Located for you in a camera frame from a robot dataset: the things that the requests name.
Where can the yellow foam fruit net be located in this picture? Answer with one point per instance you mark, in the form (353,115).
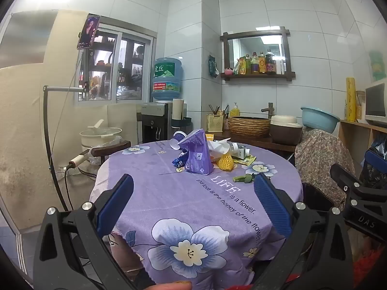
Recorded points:
(225,161)

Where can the light blue plastic basin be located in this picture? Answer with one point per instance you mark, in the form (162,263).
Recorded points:
(320,119)

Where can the light wooden shelf unit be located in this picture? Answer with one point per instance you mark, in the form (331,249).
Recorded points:
(350,136)

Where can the green wall sticker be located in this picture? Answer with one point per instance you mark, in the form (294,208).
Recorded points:
(376,65)

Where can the wicker basket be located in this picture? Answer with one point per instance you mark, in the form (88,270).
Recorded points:
(248,127)

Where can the black phone stand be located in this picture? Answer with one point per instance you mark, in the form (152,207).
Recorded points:
(47,127)

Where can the black plastic bag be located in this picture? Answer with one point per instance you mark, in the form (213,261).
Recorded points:
(376,175)

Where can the blue snack wrapper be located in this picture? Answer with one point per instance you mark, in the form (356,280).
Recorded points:
(178,160)

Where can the floral patterned cloth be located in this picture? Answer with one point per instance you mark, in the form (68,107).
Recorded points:
(323,157)

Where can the white microwave oven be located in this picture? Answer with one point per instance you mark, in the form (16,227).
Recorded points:
(376,102)

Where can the purple snack bag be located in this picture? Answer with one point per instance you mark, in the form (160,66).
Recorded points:
(196,154)

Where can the smartphone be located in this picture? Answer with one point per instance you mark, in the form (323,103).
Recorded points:
(88,31)

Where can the dark teal roll holder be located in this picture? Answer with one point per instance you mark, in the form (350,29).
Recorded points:
(181,122)

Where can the tall yellow box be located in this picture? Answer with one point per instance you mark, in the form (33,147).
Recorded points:
(350,99)

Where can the yellow soap pump bottle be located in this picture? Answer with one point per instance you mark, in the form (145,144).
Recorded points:
(235,111)

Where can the brown white rice cooker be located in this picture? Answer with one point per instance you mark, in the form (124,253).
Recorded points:
(285,131)

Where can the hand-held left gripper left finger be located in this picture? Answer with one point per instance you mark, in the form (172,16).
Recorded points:
(116,205)

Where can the white crumpled paper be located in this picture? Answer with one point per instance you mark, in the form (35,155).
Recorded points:
(219,148)

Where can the wooden framed mirror shelf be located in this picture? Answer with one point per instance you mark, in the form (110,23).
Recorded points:
(257,43)

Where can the sliding window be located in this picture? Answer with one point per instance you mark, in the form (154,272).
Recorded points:
(127,66)

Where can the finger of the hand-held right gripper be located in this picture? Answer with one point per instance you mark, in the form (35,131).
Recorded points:
(344,176)
(376,158)

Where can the beige paper roll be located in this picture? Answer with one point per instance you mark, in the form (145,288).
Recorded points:
(177,108)

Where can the green vegetable scrap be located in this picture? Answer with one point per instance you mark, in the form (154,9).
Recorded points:
(243,178)

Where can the cream utensil holder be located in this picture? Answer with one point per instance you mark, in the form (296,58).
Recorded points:
(215,123)

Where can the brown chopsticks bundle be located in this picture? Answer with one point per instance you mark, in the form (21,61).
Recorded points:
(214,110)

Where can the white pot with glass lid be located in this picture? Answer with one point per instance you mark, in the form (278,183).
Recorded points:
(96,137)

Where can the white plastic bottle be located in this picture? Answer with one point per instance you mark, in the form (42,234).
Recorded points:
(234,148)

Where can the green yellow packet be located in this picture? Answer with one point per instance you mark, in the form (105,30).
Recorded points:
(246,160)

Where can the blue white yoghurt cup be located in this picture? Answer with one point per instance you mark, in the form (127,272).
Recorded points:
(177,142)

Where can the wooden chair back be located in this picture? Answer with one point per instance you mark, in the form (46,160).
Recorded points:
(110,149)

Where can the blue water jug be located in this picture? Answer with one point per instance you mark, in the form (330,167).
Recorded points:
(167,78)

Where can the person's left hand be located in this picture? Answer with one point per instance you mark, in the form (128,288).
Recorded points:
(174,285)

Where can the water dispenser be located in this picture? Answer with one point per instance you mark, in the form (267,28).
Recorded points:
(154,120)

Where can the pink bowl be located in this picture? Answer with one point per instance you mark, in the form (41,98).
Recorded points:
(228,72)

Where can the dark wooden counter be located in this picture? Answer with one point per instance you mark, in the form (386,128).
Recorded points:
(263,143)

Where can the bronze faucet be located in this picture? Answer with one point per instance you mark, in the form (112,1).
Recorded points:
(269,110)

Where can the purple floral tablecloth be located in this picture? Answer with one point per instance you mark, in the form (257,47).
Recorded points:
(181,193)

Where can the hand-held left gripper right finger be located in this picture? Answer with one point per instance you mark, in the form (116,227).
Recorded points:
(272,205)

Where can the green hanging pouch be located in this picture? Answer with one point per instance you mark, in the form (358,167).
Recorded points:
(214,66)

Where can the row of condiment bottles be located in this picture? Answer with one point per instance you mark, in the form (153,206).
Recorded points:
(262,65)

